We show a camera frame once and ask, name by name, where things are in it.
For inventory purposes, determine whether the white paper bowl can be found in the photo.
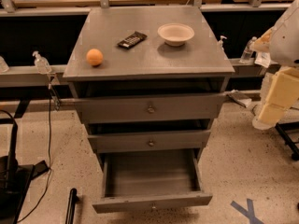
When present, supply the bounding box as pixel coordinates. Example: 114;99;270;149
158;23;194;47

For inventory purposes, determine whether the small white pump bottle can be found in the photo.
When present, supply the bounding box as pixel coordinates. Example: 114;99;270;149
218;35;227;50

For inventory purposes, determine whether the grey middle drawer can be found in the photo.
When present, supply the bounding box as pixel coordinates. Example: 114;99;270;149
88;130;210;153

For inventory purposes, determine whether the white wipe packet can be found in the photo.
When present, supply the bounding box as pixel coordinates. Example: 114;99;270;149
254;52;271;68

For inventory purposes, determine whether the black bar on floor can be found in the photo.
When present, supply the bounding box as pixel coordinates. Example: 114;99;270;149
65;188;78;224

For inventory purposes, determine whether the grey top drawer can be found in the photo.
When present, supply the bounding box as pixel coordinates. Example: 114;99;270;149
75;93;224;123

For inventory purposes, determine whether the clear pump sanitizer bottle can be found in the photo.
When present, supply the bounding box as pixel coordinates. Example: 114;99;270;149
33;51;51;75

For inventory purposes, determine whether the clear plastic water bottle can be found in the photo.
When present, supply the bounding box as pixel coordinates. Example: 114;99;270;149
239;36;257;63

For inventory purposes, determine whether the grey bottom drawer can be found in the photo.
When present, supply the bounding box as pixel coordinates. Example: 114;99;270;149
93;149;212;213

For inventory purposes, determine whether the grey drawer cabinet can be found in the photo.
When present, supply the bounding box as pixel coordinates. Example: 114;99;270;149
63;5;235;166

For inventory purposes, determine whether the black cable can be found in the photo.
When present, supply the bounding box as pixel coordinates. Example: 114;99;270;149
17;83;54;224

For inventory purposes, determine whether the orange fruit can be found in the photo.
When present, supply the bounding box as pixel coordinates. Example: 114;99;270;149
86;49;104;66

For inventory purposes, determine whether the black stand base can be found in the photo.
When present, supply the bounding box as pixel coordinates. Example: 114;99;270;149
0;110;50;224

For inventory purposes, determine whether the white folded cloth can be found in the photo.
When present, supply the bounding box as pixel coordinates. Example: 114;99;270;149
228;90;251;107

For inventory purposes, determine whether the black stand leg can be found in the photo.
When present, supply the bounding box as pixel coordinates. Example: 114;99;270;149
275;121;299;161

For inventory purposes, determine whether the grey drawer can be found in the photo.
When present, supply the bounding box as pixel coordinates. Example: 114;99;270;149
88;130;210;153
93;149;212;213
75;93;224;123

